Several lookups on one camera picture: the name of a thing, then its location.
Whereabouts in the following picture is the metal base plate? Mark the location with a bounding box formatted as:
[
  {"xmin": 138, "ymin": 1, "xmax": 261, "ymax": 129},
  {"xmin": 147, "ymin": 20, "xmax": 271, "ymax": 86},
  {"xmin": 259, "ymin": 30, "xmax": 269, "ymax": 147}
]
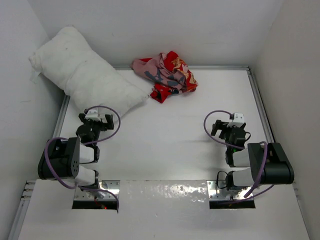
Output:
[
  {"xmin": 206, "ymin": 180, "xmax": 253, "ymax": 202},
  {"xmin": 74, "ymin": 180, "xmax": 120, "ymax": 201}
]

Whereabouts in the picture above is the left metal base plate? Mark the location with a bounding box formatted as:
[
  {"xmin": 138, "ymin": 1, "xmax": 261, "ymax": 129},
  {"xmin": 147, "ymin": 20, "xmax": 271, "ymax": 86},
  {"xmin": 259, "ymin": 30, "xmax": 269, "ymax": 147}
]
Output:
[{"xmin": 74, "ymin": 180, "xmax": 120, "ymax": 201}]

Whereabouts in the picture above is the red patterned pillowcase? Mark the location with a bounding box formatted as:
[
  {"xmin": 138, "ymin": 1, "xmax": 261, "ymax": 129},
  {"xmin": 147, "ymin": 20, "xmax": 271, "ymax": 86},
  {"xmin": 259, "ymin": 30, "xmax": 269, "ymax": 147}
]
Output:
[{"xmin": 131, "ymin": 51, "xmax": 198, "ymax": 104}]

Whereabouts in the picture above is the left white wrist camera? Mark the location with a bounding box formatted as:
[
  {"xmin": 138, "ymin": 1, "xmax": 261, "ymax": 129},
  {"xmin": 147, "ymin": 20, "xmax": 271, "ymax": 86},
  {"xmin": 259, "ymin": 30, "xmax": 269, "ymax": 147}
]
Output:
[{"xmin": 84, "ymin": 109, "xmax": 101, "ymax": 121}]

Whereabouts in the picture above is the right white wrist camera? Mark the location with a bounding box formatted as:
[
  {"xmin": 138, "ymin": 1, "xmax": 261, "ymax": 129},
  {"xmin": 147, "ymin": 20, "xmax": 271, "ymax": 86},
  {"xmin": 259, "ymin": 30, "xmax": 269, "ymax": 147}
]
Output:
[{"xmin": 229, "ymin": 112, "xmax": 245, "ymax": 124}]

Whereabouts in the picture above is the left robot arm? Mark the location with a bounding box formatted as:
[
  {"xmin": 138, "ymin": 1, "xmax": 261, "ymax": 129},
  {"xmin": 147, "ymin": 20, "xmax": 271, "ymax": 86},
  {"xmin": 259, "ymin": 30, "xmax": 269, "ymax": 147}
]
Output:
[{"xmin": 37, "ymin": 110, "xmax": 114, "ymax": 192}]

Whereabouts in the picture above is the white pillow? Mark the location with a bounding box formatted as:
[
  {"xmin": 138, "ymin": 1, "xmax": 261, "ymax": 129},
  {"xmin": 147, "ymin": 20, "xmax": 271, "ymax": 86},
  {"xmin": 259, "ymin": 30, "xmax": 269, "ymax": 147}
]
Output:
[{"xmin": 28, "ymin": 26, "xmax": 149, "ymax": 116}]

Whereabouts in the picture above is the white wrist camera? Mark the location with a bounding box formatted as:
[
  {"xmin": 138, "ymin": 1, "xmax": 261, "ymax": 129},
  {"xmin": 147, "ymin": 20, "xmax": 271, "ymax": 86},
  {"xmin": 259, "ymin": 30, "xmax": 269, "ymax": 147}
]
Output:
[
  {"xmin": 84, "ymin": 109, "xmax": 101, "ymax": 121},
  {"xmin": 229, "ymin": 112, "xmax": 245, "ymax": 124}
]

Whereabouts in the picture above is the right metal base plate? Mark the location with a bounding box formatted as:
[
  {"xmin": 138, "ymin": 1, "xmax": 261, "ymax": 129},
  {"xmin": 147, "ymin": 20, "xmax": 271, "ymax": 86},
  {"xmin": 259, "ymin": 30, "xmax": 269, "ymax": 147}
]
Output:
[{"xmin": 206, "ymin": 180, "xmax": 253, "ymax": 202}]

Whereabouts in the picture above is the white front cover board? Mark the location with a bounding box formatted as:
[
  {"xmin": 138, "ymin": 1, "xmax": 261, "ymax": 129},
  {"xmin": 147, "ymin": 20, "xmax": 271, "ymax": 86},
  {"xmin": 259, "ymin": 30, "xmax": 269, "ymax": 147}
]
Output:
[{"xmin": 19, "ymin": 180, "xmax": 309, "ymax": 240}]

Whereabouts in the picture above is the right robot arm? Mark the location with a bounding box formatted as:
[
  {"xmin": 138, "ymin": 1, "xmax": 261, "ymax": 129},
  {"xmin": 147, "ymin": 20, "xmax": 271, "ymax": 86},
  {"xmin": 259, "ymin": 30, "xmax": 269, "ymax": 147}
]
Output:
[{"xmin": 210, "ymin": 119, "xmax": 295, "ymax": 197}]

